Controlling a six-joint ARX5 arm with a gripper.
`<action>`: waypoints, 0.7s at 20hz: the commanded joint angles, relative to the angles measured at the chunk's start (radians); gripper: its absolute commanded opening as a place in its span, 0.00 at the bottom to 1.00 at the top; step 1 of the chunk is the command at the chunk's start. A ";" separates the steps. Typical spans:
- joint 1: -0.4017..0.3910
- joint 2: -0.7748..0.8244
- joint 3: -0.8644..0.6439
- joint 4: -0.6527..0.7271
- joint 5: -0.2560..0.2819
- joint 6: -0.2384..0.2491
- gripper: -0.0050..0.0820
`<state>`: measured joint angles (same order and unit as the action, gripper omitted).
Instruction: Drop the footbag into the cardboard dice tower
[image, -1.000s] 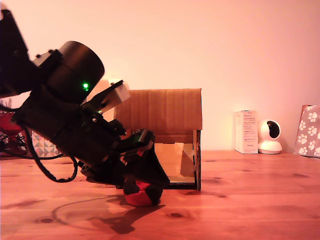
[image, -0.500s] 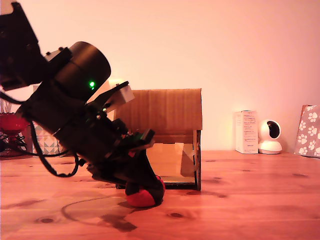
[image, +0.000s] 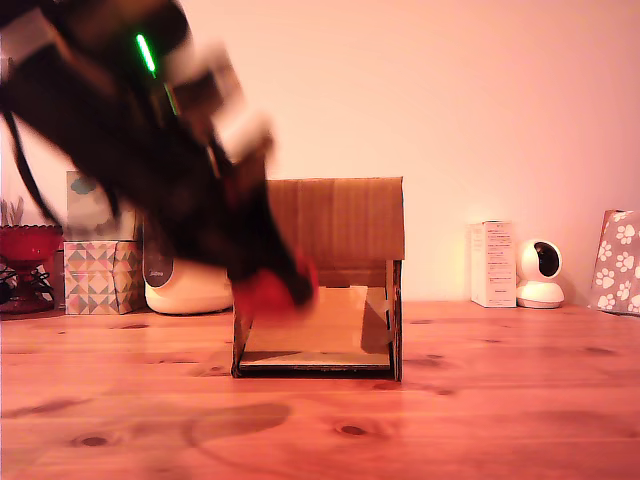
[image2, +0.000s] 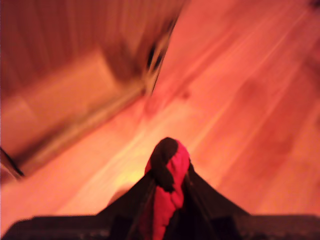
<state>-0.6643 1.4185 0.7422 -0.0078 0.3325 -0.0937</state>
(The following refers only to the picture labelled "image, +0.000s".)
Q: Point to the red and black footbag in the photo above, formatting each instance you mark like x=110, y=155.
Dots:
x=260, y=295

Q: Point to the cardboard dice tower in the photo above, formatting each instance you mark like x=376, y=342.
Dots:
x=350, y=220

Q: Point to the white electric kettle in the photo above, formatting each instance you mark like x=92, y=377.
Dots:
x=190, y=295

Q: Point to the geometric print tissue box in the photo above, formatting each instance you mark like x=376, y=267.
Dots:
x=100, y=277

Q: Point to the cloud print tissue box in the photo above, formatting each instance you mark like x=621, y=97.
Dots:
x=80, y=187

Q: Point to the dried plant stems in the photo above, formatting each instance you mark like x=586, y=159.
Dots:
x=12, y=212

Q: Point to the white printed carton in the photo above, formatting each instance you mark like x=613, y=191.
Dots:
x=495, y=265

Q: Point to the grey paw print bag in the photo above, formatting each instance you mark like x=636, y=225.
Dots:
x=617, y=260

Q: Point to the pale grey camera box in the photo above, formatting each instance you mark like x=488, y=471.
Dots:
x=220, y=85

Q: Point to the red glass pedestal bowl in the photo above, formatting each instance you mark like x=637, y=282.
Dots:
x=27, y=245

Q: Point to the small white round camera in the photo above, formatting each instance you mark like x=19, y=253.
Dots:
x=540, y=295

